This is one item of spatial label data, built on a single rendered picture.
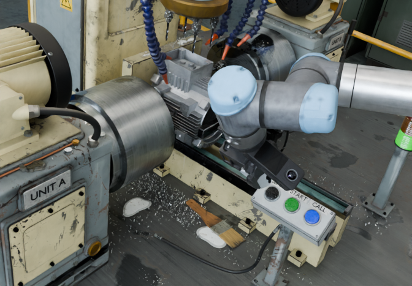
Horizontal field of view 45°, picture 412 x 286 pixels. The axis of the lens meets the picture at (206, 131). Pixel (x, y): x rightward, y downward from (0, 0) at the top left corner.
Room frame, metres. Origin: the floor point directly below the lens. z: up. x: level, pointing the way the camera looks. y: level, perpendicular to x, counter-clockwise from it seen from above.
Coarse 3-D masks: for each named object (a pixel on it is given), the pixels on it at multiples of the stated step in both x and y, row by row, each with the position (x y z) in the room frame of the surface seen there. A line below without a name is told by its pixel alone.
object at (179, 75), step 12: (180, 48) 1.35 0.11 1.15; (168, 60) 1.26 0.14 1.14; (180, 60) 1.29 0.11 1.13; (192, 60) 1.33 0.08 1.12; (204, 60) 1.31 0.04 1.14; (168, 72) 1.26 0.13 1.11; (180, 72) 1.23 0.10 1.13; (192, 72) 1.22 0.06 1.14; (204, 72) 1.27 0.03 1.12; (168, 84) 1.25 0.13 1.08; (180, 84) 1.23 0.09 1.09
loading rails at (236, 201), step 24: (216, 144) 1.24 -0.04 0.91; (168, 168) 1.20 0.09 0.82; (192, 168) 1.16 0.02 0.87; (216, 168) 1.11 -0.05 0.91; (216, 192) 1.10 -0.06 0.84; (240, 192) 1.06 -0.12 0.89; (312, 192) 1.08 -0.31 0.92; (240, 216) 1.05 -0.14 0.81; (264, 216) 1.02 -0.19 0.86; (336, 216) 1.02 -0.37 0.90; (336, 240) 1.01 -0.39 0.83; (312, 264) 0.93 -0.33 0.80
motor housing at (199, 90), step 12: (192, 84) 1.22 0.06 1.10; (204, 84) 1.22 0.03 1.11; (168, 96) 1.20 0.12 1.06; (180, 96) 1.21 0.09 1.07; (192, 96) 1.20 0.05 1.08; (204, 96) 1.20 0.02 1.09; (168, 108) 1.20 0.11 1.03; (180, 120) 1.17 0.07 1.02; (192, 120) 1.15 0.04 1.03; (204, 120) 1.29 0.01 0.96; (192, 132) 1.14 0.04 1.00; (216, 132) 1.24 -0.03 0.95; (204, 144) 1.18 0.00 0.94
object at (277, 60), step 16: (240, 32) 1.53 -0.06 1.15; (272, 32) 1.55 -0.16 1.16; (240, 48) 1.44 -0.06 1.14; (256, 48) 1.42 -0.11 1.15; (272, 48) 1.47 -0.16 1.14; (288, 48) 1.52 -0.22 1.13; (224, 64) 1.45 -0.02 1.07; (240, 64) 1.43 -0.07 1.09; (256, 64) 1.40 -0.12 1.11; (272, 64) 1.42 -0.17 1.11; (288, 64) 1.48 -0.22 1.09; (272, 80) 1.40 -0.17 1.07
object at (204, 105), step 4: (152, 76) 1.26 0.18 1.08; (156, 76) 1.26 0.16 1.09; (152, 80) 1.25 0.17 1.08; (156, 80) 1.25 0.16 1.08; (160, 80) 1.26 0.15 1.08; (156, 84) 1.25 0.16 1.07; (204, 100) 1.17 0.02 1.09; (200, 104) 1.16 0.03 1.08; (204, 104) 1.16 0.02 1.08; (208, 104) 1.16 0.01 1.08; (200, 108) 1.16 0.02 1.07; (204, 108) 1.15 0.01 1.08; (196, 140) 1.16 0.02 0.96; (200, 140) 1.16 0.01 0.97; (196, 144) 1.15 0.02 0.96; (200, 144) 1.16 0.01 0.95
